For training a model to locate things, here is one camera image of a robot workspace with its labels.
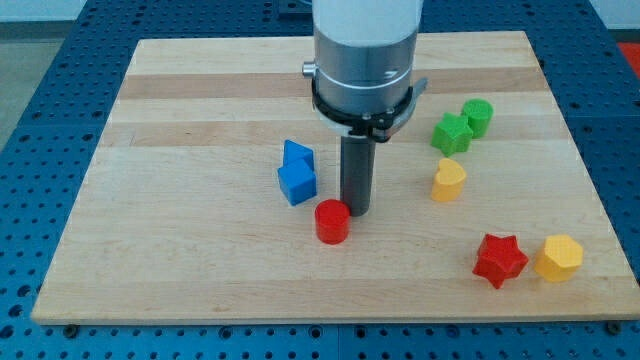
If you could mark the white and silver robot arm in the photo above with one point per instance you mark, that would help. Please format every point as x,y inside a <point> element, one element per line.
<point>362,68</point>

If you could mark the green star block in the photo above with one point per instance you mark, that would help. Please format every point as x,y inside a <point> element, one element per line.
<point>452,134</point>

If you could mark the red star block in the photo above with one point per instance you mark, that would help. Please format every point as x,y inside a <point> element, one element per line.
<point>499,258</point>

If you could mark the blue cube block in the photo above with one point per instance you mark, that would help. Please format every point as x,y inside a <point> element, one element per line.
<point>297,182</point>

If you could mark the red cylinder block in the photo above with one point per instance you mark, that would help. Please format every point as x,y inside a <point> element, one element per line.
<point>332,221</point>

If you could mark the blue triangle block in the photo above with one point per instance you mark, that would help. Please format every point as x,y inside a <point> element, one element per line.
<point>294,151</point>

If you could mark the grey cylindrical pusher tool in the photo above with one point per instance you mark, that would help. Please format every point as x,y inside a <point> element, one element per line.
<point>357,157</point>

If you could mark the wooden board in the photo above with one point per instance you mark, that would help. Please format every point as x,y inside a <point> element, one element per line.
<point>180,218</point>

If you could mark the yellow heart block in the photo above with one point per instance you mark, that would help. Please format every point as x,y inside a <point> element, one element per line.
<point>448,181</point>

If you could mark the green cylinder block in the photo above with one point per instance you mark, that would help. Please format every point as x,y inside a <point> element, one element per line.
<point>479,113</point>

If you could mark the yellow hexagon block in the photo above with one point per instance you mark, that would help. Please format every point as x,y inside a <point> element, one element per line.
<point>558,259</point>

